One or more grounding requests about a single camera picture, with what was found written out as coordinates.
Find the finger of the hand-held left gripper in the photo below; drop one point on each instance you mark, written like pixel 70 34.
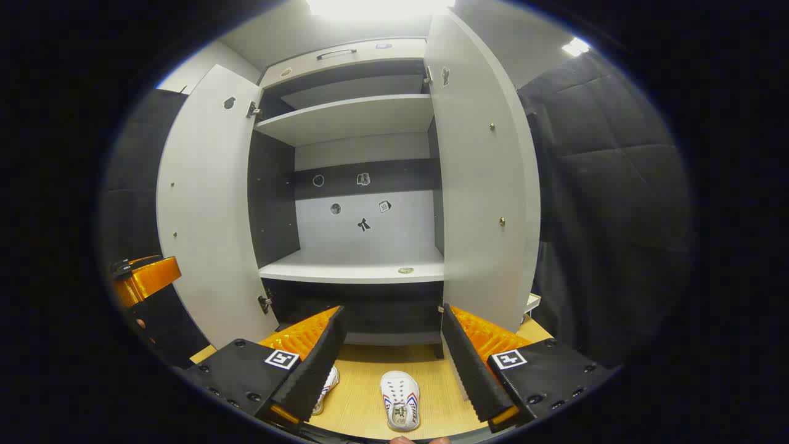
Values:
pixel 148 277

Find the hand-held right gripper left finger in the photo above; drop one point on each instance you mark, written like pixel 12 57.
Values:
pixel 317 370

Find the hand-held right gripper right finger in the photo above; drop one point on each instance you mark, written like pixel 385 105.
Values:
pixel 471 370

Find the white canvas shoe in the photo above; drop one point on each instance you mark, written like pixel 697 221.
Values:
pixel 327 385
pixel 400 401

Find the grey shoe cabinet door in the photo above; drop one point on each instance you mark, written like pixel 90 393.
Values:
pixel 209 203
pixel 481 185

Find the grey shoe cabinet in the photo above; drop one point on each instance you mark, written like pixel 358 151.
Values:
pixel 363 117

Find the small ceiling light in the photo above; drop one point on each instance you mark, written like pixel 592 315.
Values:
pixel 575 47

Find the large ceiling light panel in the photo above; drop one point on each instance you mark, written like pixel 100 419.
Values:
pixel 379 6

